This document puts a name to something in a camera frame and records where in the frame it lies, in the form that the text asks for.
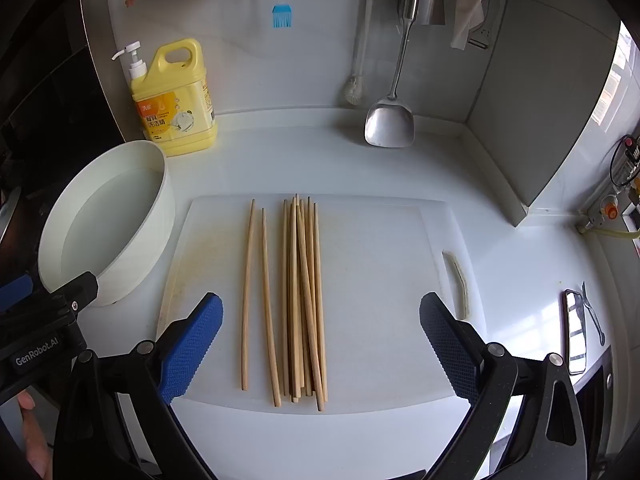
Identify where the white long-handled bottle brush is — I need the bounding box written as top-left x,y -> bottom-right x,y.
342,0 -> 377,106

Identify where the white plastic cutting board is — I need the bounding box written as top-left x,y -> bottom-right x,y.
156,195 -> 482,417

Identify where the gas valve with orange knob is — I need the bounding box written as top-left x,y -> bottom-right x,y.
576,190 -> 624,234

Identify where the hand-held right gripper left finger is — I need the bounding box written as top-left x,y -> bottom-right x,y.
52,292 -> 224,480

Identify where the smartphone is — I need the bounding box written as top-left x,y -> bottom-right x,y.
563,288 -> 589,376

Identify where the person's left hand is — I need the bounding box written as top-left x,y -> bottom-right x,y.
17,391 -> 54,480

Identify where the black glass stove panel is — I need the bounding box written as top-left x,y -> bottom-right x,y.
0,0 -> 126,201

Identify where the gas regulator with red button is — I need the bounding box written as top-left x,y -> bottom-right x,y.
610,133 -> 640,191

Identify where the white hanging rag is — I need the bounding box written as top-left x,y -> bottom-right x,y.
422,0 -> 489,51

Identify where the window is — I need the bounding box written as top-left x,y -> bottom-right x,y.
590,20 -> 640,131

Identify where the steel cooking spatula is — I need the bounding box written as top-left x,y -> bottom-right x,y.
364,0 -> 426,149

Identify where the bundle of wooden chopsticks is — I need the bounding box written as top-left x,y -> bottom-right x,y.
280,193 -> 329,413

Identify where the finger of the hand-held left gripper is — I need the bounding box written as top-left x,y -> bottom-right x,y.
0,275 -> 34,307
36,271 -> 100,312

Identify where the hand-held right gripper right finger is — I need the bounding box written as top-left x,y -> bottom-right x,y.
419,291 -> 588,480

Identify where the yellow gas hose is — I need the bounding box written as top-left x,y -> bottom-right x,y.
596,226 -> 640,242

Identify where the white round basin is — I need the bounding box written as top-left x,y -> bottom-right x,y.
37,140 -> 176,308

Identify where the wooden chopstick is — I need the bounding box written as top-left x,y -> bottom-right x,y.
260,208 -> 282,408
241,199 -> 256,392

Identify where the yellow detergent pump bottle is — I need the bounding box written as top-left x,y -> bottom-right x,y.
111,38 -> 219,158

